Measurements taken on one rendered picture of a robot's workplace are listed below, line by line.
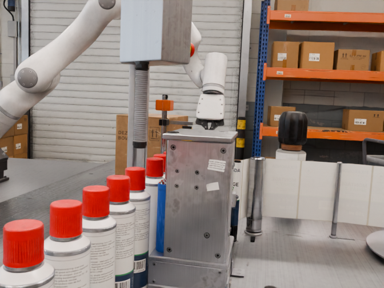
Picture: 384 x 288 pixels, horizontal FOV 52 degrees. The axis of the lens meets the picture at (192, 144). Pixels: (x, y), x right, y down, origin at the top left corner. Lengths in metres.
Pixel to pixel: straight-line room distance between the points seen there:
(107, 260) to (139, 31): 0.63
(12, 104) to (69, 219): 1.21
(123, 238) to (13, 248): 0.23
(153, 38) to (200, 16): 4.65
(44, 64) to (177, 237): 1.02
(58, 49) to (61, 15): 4.54
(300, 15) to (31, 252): 4.68
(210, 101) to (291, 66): 3.54
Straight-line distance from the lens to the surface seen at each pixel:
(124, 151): 1.74
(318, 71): 4.87
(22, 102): 1.63
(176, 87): 5.52
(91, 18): 1.49
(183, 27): 0.98
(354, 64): 5.08
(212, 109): 1.44
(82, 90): 5.86
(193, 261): 0.66
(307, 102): 5.70
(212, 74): 1.48
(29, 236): 0.37
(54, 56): 1.53
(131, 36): 1.03
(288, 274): 0.80
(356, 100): 5.86
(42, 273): 0.38
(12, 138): 5.41
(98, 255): 0.51
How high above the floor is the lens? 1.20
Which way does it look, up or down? 6 degrees down
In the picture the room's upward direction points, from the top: 3 degrees clockwise
